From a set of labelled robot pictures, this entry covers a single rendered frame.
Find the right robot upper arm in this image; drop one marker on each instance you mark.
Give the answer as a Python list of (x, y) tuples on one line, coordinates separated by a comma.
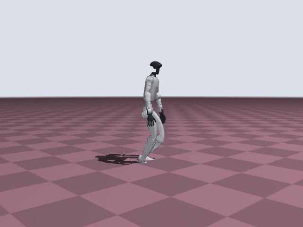
[(149, 81)]

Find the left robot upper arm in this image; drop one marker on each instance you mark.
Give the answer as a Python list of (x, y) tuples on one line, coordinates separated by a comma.
[(157, 95)]

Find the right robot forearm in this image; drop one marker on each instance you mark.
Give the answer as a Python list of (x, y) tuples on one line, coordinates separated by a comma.
[(148, 102)]

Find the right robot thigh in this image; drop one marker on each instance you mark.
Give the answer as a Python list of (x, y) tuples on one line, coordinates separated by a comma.
[(153, 129)]

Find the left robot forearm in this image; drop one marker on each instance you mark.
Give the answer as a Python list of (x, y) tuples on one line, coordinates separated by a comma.
[(159, 106)]

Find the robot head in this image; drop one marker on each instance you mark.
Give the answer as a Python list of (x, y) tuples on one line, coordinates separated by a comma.
[(156, 65)]

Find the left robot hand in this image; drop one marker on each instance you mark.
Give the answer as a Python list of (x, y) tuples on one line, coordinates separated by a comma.
[(162, 117)]

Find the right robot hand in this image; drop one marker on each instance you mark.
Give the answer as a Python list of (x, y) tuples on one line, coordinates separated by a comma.
[(150, 118)]

